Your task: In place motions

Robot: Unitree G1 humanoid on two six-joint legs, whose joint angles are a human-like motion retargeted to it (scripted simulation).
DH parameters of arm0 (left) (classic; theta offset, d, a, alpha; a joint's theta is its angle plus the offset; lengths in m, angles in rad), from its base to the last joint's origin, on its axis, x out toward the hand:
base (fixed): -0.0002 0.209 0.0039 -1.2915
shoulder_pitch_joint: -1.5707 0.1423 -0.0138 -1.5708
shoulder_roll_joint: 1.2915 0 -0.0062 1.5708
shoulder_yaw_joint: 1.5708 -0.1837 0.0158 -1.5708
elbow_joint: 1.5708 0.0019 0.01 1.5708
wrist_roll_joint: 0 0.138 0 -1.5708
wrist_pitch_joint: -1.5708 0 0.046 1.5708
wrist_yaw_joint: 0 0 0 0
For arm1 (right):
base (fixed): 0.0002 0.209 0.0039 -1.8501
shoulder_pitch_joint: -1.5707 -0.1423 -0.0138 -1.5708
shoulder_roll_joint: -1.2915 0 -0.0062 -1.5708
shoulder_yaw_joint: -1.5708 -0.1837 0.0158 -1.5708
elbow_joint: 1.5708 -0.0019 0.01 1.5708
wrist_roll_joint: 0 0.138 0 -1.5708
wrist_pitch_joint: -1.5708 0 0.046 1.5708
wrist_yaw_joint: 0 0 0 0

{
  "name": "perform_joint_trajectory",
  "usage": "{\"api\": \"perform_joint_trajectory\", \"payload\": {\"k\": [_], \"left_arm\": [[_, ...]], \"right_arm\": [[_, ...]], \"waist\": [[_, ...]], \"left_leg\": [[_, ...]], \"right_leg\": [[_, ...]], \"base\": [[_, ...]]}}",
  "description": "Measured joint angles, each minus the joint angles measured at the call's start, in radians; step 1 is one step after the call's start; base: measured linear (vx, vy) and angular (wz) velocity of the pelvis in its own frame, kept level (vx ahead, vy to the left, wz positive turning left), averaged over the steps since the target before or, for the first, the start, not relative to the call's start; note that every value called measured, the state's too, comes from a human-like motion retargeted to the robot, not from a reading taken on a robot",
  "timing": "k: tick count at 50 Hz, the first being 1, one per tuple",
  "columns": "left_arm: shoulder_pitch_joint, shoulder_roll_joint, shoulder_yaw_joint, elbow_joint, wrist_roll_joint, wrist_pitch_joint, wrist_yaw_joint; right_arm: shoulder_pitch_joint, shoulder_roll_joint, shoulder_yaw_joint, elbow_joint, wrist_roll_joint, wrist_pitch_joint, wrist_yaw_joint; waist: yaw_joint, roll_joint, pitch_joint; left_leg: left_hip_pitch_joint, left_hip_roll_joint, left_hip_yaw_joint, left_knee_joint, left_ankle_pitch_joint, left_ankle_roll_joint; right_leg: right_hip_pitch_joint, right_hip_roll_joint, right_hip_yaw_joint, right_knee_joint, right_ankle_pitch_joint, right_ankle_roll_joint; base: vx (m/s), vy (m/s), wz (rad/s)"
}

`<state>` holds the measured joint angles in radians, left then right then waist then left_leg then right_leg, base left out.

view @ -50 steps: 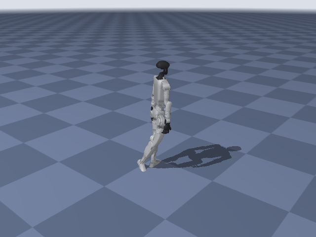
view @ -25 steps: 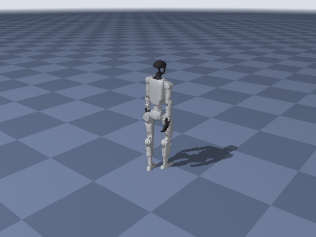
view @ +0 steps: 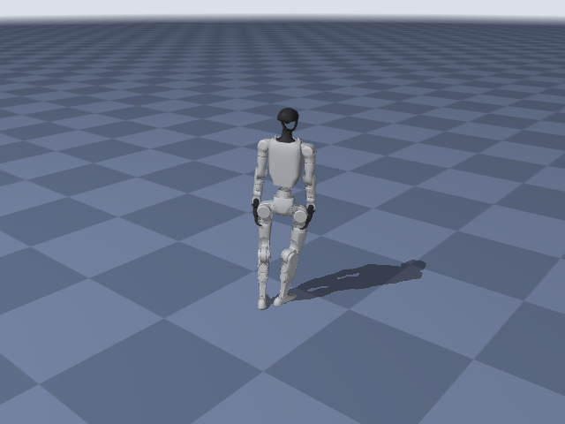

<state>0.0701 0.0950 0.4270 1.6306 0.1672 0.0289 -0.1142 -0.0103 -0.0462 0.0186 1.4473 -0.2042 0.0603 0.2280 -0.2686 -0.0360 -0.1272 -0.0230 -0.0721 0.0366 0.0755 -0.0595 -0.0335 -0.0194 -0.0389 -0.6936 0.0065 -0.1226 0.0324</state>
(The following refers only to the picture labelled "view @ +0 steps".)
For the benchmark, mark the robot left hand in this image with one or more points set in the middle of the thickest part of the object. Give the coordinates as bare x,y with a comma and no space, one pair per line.
255,205

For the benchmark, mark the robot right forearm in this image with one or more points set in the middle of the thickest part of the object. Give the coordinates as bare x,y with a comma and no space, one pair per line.
310,193

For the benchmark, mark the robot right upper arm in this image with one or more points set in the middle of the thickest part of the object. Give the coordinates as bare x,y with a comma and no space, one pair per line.
308,151

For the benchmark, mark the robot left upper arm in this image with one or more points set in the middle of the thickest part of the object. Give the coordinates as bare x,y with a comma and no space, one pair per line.
262,157

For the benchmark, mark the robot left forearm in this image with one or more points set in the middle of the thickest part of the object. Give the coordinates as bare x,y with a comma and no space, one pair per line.
258,187

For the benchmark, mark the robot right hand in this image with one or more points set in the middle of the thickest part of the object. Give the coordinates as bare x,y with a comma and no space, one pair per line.
309,217

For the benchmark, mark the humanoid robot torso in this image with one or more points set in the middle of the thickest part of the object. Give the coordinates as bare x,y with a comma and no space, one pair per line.
285,162

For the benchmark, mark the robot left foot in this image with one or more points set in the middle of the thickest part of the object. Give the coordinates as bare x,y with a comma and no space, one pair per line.
262,303

